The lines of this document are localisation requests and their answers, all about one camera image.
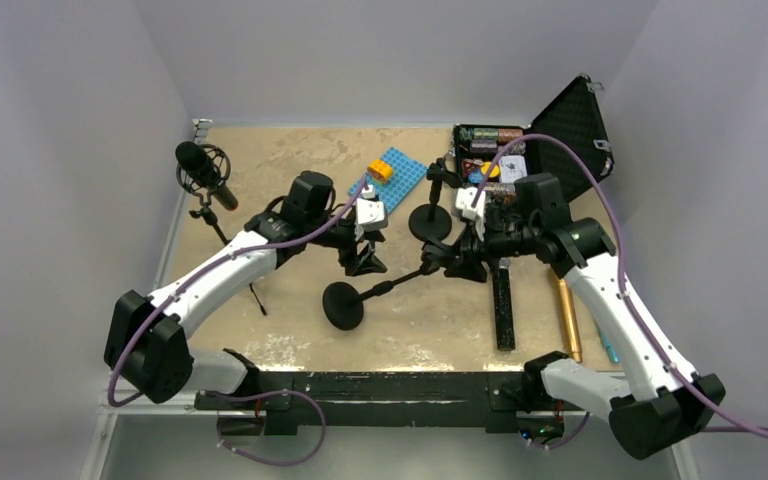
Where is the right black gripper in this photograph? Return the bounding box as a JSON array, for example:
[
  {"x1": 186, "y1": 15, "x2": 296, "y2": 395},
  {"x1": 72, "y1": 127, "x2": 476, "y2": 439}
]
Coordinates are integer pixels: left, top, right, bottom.
[{"x1": 446, "y1": 209, "x2": 540, "y2": 281}]

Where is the black round-base mic stand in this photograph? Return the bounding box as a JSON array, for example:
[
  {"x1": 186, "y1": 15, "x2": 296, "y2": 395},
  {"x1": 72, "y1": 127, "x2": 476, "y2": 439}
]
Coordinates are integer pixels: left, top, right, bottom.
[{"x1": 408, "y1": 155, "x2": 463, "y2": 241}]

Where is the black silver-grille microphone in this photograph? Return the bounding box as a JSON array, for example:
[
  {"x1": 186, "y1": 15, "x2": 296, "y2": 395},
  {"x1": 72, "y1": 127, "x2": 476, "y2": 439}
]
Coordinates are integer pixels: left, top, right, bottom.
[{"x1": 489, "y1": 258, "x2": 516, "y2": 352}]

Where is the gold handheld microphone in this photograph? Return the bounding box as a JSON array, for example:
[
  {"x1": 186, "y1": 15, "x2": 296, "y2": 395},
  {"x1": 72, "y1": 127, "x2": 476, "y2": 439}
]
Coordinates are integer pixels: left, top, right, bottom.
[{"x1": 555, "y1": 277, "x2": 583, "y2": 363}]

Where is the blue handheld microphone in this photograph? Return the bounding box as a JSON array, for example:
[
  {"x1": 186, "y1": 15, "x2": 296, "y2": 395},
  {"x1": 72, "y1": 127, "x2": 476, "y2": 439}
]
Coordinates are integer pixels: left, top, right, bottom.
[{"x1": 598, "y1": 329, "x2": 620, "y2": 365}]

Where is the black tripod shock-mount stand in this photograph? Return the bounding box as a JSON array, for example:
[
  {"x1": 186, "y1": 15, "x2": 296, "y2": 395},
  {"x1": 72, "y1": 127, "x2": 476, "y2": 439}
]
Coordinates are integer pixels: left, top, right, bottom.
[{"x1": 175, "y1": 144, "x2": 269, "y2": 317}]

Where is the black condenser microphone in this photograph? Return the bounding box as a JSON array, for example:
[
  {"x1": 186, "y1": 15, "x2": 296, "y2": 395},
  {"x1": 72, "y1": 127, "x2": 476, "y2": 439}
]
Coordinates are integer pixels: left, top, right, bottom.
[{"x1": 175, "y1": 141, "x2": 239, "y2": 211}]

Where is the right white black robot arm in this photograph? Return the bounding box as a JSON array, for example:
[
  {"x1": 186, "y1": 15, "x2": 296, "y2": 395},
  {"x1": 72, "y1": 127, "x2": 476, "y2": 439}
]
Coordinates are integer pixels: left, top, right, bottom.
[{"x1": 435, "y1": 173, "x2": 725, "y2": 460}]

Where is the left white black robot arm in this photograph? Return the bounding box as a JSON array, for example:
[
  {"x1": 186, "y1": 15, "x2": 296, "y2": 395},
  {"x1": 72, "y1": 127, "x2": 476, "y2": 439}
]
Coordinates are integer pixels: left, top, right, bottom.
[{"x1": 103, "y1": 171, "x2": 388, "y2": 409}]

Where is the orange yellow toy brick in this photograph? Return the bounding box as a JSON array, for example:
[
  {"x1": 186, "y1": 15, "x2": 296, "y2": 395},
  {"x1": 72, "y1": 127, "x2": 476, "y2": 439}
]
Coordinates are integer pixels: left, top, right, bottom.
[{"x1": 367, "y1": 159, "x2": 394, "y2": 184}]

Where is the blue studded baseplate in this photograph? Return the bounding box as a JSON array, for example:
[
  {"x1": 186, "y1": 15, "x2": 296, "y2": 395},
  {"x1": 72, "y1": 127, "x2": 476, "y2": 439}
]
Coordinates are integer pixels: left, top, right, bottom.
[{"x1": 366, "y1": 147, "x2": 428, "y2": 214}]

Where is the yellow poker chip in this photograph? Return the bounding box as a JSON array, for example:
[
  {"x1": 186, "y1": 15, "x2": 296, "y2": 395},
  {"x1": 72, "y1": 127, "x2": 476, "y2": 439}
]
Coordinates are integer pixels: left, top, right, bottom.
[{"x1": 480, "y1": 162, "x2": 500, "y2": 179}]

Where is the white card deck box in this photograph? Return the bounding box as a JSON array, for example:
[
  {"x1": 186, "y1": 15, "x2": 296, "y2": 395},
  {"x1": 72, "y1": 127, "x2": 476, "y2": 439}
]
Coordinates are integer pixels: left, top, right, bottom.
[{"x1": 498, "y1": 155, "x2": 528, "y2": 184}]

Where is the black poker chip case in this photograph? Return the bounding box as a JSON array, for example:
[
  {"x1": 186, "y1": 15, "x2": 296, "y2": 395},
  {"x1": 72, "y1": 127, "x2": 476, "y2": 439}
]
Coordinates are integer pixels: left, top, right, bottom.
[{"x1": 451, "y1": 73, "x2": 615, "y2": 202}]

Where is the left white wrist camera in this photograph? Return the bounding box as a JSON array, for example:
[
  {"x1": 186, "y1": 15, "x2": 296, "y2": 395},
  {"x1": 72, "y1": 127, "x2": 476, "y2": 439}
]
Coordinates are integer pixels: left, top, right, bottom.
[{"x1": 355, "y1": 185, "x2": 389, "y2": 233}]

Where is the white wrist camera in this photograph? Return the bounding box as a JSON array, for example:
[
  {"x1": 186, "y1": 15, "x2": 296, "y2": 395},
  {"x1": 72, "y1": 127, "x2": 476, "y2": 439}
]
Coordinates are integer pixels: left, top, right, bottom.
[
  {"x1": 355, "y1": 185, "x2": 389, "y2": 233},
  {"x1": 453, "y1": 187, "x2": 486, "y2": 240}
]

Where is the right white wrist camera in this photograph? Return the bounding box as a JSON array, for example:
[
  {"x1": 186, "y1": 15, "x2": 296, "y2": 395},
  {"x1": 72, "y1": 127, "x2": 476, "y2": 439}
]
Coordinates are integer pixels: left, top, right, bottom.
[{"x1": 453, "y1": 187, "x2": 486, "y2": 240}]

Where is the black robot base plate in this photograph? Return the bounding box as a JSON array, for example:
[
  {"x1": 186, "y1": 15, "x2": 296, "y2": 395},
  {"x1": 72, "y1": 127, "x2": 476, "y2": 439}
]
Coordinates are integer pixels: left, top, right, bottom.
[{"x1": 195, "y1": 367, "x2": 582, "y2": 435}]

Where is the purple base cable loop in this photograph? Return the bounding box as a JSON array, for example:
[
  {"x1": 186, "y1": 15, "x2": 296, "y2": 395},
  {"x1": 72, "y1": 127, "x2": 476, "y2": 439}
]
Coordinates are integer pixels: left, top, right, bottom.
[{"x1": 215, "y1": 389, "x2": 328, "y2": 468}]

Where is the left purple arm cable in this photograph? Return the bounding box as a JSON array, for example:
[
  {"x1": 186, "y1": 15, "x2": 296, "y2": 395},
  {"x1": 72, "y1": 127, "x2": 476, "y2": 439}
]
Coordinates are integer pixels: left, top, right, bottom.
[{"x1": 106, "y1": 175, "x2": 372, "y2": 409}]

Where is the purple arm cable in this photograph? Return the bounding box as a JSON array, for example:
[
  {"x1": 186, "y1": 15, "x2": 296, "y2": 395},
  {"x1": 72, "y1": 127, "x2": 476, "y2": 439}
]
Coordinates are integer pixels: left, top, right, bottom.
[
  {"x1": 106, "y1": 175, "x2": 372, "y2": 409},
  {"x1": 470, "y1": 133, "x2": 768, "y2": 444}
]

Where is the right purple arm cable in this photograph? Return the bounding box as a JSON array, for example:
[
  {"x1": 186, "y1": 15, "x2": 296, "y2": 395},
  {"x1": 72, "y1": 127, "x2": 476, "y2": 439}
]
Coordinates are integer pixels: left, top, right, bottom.
[{"x1": 470, "y1": 133, "x2": 768, "y2": 444}]

